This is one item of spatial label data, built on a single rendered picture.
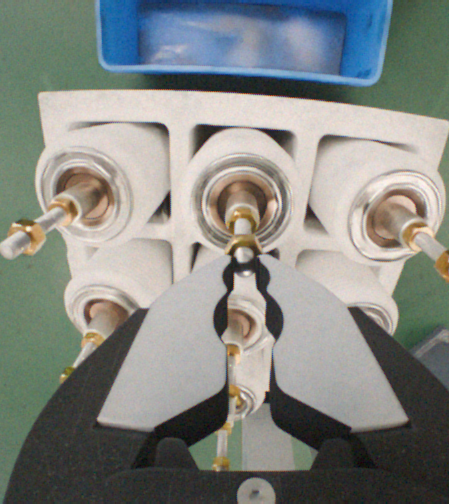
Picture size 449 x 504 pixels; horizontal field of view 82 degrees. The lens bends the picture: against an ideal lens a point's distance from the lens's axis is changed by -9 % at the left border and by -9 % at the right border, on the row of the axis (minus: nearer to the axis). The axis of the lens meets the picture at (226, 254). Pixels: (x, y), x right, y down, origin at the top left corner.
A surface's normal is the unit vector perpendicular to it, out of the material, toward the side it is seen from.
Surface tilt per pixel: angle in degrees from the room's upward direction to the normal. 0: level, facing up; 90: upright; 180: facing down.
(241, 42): 0
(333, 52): 0
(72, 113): 0
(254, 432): 90
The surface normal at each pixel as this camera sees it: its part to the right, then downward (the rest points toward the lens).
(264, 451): 0.06, -0.88
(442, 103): -0.04, 0.47
